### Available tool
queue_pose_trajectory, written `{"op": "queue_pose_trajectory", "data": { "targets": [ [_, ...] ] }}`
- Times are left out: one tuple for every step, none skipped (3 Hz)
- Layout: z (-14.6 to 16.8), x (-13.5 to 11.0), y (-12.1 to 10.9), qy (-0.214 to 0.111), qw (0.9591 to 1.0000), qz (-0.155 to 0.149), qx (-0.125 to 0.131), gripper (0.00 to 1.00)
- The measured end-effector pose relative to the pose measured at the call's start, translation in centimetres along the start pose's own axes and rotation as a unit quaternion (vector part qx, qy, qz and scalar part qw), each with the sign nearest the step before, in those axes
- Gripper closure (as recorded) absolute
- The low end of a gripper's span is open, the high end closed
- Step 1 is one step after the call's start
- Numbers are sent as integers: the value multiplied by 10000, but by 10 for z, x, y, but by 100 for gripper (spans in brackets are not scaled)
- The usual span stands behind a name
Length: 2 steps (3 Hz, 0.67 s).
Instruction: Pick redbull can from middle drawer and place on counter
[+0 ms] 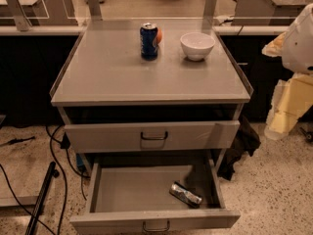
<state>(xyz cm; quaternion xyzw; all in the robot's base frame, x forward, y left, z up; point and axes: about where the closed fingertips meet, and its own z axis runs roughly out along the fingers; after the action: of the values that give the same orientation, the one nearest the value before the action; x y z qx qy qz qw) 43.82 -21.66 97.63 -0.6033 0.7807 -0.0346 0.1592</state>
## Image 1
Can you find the silver redbull can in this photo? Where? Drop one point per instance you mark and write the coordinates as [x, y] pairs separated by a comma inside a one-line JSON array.
[[184, 195]]

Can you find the black top drawer handle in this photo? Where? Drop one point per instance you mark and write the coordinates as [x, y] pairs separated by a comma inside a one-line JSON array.
[[152, 137]]

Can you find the grey open middle drawer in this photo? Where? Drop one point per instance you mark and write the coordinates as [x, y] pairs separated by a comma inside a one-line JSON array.
[[122, 197]]

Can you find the black bar on floor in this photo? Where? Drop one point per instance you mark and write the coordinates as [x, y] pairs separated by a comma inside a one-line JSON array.
[[38, 208]]

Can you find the black cloth on floor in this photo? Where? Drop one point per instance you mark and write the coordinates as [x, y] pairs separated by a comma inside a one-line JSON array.
[[246, 141]]

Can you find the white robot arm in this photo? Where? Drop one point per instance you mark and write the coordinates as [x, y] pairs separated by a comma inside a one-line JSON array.
[[297, 52]]

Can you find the grey drawer cabinet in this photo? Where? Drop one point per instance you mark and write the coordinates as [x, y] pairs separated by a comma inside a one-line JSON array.
[[107, 81]]

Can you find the grey top drawer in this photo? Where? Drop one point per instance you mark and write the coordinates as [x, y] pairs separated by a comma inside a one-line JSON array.
[[125, 137]]

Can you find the metal middle drawer handle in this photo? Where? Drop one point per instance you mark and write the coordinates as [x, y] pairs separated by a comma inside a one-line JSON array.
[[155, 226]]

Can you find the white ceramic bowl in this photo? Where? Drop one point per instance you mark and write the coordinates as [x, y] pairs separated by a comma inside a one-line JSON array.
[[196, 45]]

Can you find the blue pepsi can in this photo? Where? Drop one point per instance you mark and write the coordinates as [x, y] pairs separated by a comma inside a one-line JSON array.
[[148, 37]]

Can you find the orange fruit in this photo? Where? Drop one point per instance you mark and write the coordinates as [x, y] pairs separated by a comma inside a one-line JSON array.
[[158, 36]]

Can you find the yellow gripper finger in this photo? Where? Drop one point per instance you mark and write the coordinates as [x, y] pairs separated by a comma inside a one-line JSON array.
[[274, 48], [290, 101]]

